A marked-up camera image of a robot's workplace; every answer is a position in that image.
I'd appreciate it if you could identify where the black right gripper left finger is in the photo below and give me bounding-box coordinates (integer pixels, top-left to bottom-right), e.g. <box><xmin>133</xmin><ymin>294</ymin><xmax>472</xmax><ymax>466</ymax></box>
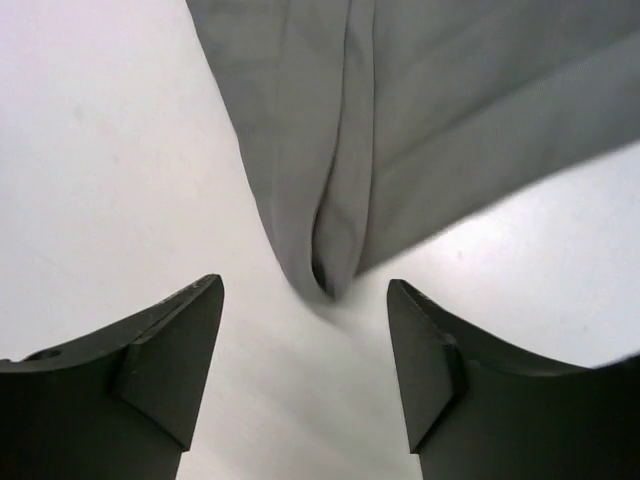
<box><xmin>1</xmin><ymin>274</ymin><xmax>224</xmax><ymax>480</ymax></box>

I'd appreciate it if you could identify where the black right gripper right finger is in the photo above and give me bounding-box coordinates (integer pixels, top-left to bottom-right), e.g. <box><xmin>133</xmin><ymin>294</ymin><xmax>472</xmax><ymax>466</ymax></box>
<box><xmin>387</xmin><ymin>279</ymin><xmax>639</xmax><ymax>480</ymax></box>

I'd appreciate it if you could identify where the grey pleated skirt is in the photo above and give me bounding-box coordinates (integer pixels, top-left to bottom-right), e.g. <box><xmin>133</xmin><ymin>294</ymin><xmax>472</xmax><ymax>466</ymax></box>
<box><xmin>188</xmin><ymin>1</ymin><xmax>639</xmax><ymax>302</ymax></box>

